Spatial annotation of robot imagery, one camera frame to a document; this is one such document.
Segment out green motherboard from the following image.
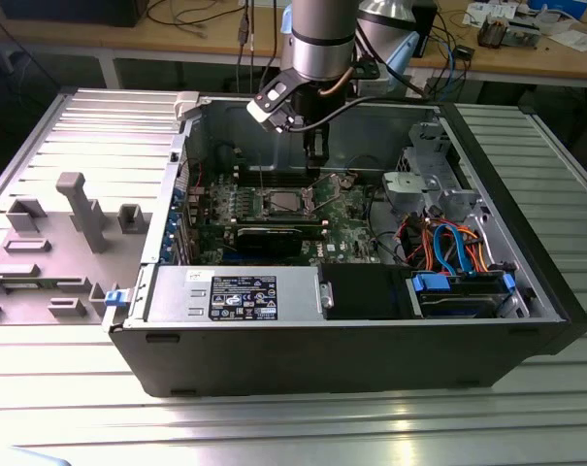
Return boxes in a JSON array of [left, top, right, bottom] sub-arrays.
[[185, 169, 386, 266]]

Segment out thin red wire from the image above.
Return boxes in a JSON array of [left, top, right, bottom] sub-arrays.
[[183, 157, 206, 188]]

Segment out wooden desk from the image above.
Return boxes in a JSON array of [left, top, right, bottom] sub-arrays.
[[0, 0, 587, 93]]

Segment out black wire loop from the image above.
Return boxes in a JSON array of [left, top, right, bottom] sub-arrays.
[[364, 183, 406, 266]]

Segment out white paper sheet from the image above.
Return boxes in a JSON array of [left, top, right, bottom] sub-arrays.
[[548, 28, 587, 53]]

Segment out black open PC case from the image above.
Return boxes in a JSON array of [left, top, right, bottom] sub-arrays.
[[101, 91, 587, 399]]

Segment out copper coil transformer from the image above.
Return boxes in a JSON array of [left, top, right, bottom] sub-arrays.
[[476, 13, 510, 50]]

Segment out CPU socket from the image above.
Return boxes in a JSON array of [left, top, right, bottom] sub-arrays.
[[253, 186, 319, 219]]

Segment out black plastic cover block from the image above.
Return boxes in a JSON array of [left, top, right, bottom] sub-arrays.
[[321, 264, 414, 321]]

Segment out black hanging USB cable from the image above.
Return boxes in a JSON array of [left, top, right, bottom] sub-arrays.
[[235, 0, 256, 96]]

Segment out silver power supply unit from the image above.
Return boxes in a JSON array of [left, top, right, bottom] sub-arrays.
[[147, 265, 323, 324]]

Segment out orange wire bundle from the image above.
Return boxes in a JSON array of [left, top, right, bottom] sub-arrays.
[[403, 216, 493, 273]]

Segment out black RAM slot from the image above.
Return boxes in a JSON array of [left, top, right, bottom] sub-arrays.
[[238, 176, 319, 189], [237, 166, 319, 179]]

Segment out black graphics card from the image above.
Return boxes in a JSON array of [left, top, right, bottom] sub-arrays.
[[234, 225, 305, 258]]

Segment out blue wire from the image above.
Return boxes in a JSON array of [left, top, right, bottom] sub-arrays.
[[432, 223, 474, 279]]

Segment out expansion slot blue retainer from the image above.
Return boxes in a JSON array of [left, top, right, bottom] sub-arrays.
[[159, 186, 187, 266]]

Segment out grey parts rack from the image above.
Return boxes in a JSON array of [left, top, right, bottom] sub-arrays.
[[0, 172, 153, 326]]

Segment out hard disk in blue carrier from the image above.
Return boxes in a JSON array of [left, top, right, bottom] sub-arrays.
[[408, 270, 517, 320]]

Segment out black camera cable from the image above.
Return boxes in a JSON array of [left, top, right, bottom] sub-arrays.
[[285, 86, 433, 133]]

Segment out flat blue box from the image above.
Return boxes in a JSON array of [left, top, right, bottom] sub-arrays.
[[528, 0, 587, 15]]

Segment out small grey device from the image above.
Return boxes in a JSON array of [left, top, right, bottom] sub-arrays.
[[505, 17, 541, 50]]

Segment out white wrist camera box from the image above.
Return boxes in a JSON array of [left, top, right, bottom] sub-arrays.
[[246, 70, 299, 133]]

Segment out silver metal disk bay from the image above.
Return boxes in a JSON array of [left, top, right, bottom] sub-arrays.
[[380, 120, 493, 229]]

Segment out blue cable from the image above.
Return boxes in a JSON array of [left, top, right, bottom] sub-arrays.
[[438, 36, 469, 91]]

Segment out printed paper leaflets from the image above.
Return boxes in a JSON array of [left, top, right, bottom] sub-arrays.
[[462, 1, 491, 26]]

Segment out grey case release handle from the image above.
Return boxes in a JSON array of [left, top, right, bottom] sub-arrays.
[[174, 91, 201, 122]]

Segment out large black box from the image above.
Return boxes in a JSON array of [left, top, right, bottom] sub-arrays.
[[0, 0, 142, 28]]

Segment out upright black box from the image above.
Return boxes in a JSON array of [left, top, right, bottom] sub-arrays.
[[411, 0, 440, 59]]

